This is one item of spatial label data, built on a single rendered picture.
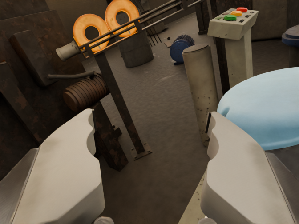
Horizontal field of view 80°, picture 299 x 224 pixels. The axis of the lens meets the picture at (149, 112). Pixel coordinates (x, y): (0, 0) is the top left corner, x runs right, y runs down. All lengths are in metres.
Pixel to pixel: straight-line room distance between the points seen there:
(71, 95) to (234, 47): 0.69
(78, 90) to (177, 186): 0.62
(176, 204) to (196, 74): 0.55
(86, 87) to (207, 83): 0.54
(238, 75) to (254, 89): 0.60
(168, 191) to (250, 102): 0.73
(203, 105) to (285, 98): 0.70
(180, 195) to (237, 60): 0.60
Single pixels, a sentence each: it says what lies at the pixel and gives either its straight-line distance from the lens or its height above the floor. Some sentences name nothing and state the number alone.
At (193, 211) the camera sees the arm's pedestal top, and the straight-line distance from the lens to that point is 0.46.
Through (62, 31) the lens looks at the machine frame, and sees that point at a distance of 1.16.
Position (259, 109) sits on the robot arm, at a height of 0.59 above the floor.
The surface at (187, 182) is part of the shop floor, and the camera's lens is 0.90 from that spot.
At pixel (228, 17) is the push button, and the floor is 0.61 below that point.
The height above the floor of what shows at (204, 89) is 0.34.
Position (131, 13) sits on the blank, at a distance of 0.93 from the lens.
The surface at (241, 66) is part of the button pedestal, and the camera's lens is 0.80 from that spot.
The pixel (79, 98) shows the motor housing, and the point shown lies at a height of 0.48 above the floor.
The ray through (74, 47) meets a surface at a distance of 0.90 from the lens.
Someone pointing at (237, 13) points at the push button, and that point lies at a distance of 0.80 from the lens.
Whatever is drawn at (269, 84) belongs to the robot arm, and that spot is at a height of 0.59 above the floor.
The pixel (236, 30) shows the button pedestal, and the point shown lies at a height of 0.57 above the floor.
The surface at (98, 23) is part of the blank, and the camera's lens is 0.91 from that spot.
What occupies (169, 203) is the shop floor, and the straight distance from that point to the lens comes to 0.86.
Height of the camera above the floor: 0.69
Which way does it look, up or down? 26 degrees down
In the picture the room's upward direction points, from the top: 20 degrees counter-clockwise
